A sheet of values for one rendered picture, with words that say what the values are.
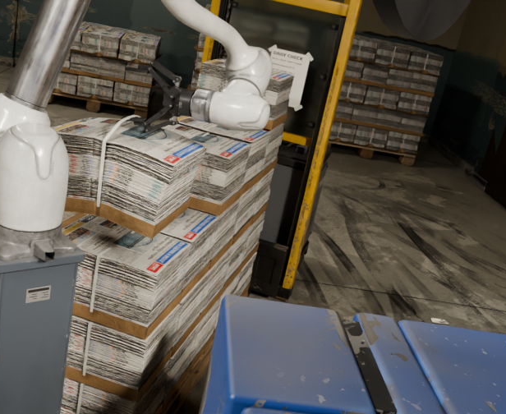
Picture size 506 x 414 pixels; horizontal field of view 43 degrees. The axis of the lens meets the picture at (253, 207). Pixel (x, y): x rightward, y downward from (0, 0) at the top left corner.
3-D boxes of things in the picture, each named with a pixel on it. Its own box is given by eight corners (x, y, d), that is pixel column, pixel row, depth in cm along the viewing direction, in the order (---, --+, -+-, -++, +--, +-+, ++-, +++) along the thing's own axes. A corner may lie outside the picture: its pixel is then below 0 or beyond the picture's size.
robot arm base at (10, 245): (7, 270, 138) (10, 246, 136) (-28, 228, 153) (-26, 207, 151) (86, 259, 150) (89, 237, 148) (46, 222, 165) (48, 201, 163)
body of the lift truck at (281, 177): (179, 259, 395) (201, 133, 369) (209, 232, 446) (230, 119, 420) (287, 293, 382) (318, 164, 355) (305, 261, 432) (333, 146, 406)
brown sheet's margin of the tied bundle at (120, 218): (101, 218, 182) (104, 204, 181) (143, 190, 209) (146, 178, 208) (152, 239, 180) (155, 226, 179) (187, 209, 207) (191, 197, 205)
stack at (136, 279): (19, 457, 222) (40, 236, 195) (157, 314, 330) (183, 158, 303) (121, 498, 214) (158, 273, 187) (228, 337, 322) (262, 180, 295)
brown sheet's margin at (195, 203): (126, 189, 247) (128, 178, 246) (158, 172, 274) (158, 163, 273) (219, 216, 240) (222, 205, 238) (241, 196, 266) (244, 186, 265)
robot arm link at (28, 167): (2, 235, 140) (10, 137, 133) (-21, 204, 153) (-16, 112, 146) (74, 229, 150) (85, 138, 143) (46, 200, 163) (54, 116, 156)
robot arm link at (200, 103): (206, 125, 177) (186, 121, 179) (217, 121, 186) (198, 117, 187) (209, 92, 175) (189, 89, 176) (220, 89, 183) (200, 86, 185)
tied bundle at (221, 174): (126, 190, 247) (134, 132, 240) (157, 173, 275) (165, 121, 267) (218, 218, 240) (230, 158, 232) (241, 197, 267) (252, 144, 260)
